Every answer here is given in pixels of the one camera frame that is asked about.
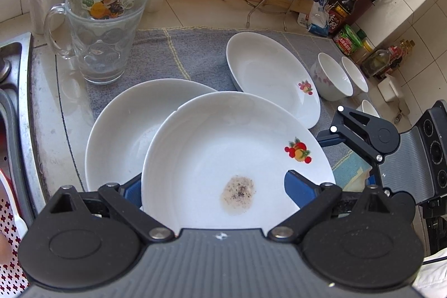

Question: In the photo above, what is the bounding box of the white floral bowl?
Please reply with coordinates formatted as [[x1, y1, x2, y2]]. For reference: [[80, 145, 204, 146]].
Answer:
[[357, 100, 380, 118]]

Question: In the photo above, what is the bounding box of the wire board rack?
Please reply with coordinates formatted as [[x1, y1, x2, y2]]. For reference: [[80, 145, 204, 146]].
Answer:
[[245, 0, 304, 33]]

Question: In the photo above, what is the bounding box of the yellow label sauce bottle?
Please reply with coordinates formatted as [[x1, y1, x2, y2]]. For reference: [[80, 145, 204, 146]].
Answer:
[[384, 39, 415, 74]]

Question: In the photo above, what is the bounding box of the clear glass mug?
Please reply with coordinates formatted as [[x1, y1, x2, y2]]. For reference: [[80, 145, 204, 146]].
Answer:
[[44, 0, 147, 85]]

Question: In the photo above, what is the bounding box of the clear oil bottle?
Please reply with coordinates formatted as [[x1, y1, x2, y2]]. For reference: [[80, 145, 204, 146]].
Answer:
[[361, 45, 401, 79]]

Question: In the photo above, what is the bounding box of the white fruit plate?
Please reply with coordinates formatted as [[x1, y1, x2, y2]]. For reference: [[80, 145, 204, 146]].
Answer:
[[226, 32, 321, 129], [85, 79, 215, 191]]

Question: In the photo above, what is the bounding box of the white plastic container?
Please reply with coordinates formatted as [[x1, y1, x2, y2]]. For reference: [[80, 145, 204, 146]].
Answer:
[[377, 74, 405, 103]]

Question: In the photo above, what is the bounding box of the dark vinegar bottle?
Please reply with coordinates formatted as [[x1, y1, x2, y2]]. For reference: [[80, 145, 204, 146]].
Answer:
[[328, 0, 358, 35]]

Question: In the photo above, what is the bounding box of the stainless steel sink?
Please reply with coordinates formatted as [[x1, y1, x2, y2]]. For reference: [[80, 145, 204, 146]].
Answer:
[[1, 32, 46, 226]]

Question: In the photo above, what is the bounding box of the white blue salt bag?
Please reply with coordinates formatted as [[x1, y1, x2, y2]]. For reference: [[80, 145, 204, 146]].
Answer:
[[297, 0, 329, 37]]

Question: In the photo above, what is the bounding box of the white stained plate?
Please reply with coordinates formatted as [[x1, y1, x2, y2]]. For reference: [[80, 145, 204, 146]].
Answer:
[[142, 92, 334, 233]]

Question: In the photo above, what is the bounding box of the green lid sauce jar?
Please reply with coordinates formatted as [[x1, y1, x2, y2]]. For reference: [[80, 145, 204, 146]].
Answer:
[[333, 25, 363, 56]]

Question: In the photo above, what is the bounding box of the white colander basket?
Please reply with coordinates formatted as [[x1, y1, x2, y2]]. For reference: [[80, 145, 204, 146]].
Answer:
[[1, 172, 29, 297]]

